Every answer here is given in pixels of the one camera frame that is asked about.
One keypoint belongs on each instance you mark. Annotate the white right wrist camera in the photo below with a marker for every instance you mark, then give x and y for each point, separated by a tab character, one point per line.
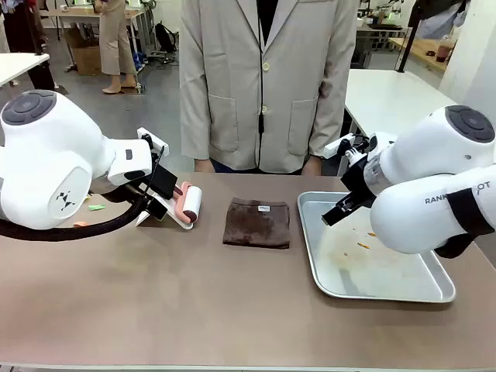
337	145

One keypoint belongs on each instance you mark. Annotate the white side table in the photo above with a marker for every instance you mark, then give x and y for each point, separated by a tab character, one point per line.
19	64

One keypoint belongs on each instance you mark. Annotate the orange paper scrap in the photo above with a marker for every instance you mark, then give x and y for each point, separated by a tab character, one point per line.
80	224

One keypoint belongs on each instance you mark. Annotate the person's left hand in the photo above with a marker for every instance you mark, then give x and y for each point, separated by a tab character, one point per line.
312	166

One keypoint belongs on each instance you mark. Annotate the brown cloth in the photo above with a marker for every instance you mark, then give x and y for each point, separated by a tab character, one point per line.
256	224

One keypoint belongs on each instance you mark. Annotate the wooden workbench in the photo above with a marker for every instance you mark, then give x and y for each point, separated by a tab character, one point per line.
420	52

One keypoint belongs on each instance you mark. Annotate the person in beige jacket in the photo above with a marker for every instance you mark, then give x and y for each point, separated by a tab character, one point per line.
240	97

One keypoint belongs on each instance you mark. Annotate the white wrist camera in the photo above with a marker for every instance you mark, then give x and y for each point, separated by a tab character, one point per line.
337	145
153	139

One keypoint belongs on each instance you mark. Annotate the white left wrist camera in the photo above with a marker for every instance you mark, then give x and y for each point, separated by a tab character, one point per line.
153	139

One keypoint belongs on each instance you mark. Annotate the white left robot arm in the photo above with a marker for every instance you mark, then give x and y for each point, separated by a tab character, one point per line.
42	162

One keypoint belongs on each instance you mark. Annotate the silver metal tray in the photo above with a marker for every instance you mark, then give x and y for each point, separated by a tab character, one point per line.
348	275

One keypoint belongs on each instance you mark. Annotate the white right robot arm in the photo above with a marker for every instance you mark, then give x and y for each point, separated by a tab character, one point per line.
426	182

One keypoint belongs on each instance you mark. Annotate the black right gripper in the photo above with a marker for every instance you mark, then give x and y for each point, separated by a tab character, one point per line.
358	182

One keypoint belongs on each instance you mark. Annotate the green paper scrap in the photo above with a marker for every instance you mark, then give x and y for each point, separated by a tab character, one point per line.
97	207

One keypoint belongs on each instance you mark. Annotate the bottle with dark drink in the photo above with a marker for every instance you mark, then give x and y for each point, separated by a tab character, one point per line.
444	50

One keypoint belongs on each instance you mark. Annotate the person's right hand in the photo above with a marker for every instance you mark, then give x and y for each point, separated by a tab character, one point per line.
204	166

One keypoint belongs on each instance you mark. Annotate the bystander in beige trousers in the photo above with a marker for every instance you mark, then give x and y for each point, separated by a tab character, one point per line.
116	42

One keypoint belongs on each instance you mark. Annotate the cardboard box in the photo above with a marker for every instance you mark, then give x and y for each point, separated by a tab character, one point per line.
87	54

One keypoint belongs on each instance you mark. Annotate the black vertical pole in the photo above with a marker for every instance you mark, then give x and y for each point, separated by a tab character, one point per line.
407	38

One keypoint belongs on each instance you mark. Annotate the bystander in black trousers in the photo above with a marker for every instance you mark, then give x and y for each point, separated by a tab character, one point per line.
27	35

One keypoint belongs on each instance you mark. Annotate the black undershirt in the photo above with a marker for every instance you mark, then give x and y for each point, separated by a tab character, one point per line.
268	17

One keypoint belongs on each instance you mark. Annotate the pink lint roller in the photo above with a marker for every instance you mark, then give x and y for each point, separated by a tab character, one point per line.
190	205

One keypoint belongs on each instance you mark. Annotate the large white table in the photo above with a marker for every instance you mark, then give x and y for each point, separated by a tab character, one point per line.
387	97

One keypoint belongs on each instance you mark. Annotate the white folded roller stand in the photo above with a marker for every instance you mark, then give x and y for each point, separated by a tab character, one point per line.
176	221

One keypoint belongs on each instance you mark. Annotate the black backpack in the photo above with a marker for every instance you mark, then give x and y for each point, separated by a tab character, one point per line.
166	36

